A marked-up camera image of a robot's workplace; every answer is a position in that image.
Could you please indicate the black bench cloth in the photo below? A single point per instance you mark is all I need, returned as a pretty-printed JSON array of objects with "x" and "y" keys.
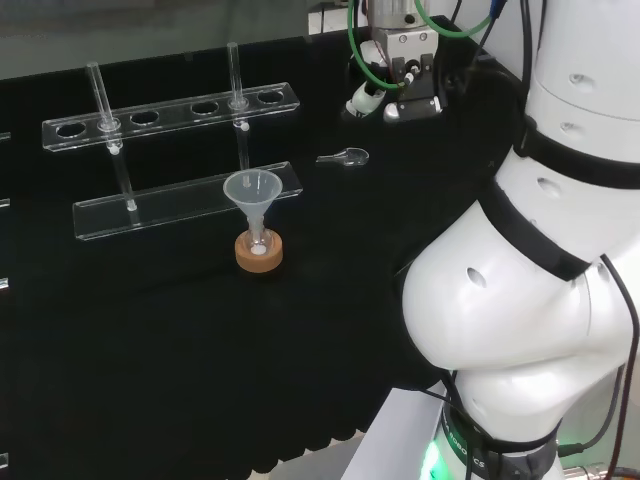
[{"x": 150, "y": 325}]

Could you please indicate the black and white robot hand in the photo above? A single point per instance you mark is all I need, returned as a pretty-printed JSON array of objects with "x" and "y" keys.
[{"x": 415, "y": 107}]

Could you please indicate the pale board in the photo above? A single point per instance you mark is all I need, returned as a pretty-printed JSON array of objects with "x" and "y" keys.
[{"x": 395, "y": 430}]

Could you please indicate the clear acrylic funnel stand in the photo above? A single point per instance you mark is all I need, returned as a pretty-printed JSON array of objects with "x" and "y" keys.
[{"x": 175, "y": 113}]

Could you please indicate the small glass round-bottom flask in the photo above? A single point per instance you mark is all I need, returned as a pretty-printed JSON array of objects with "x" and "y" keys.
[{"x": 250, "y": 243}]

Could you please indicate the clear plastic funnel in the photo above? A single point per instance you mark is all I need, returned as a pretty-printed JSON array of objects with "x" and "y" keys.
[{"x": 252, "y": 195}]

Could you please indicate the clear glass weighing funnel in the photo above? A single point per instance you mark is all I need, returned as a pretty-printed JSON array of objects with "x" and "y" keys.
[{"x": 353, "y": 156}]

